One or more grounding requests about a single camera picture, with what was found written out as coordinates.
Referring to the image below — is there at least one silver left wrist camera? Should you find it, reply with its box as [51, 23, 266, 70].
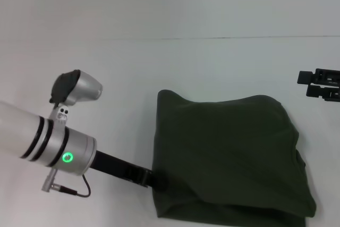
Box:
[48, 69, 104, 130]

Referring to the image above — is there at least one dark green FREE t-shirt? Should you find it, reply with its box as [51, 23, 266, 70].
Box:
[152, 89, 318, 227]

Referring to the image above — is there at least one silver flange clamp knob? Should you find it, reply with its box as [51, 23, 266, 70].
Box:
[40, 169, 58, 192]

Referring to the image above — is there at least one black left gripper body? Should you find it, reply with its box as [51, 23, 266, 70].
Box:
[89, 149, 149, 187]

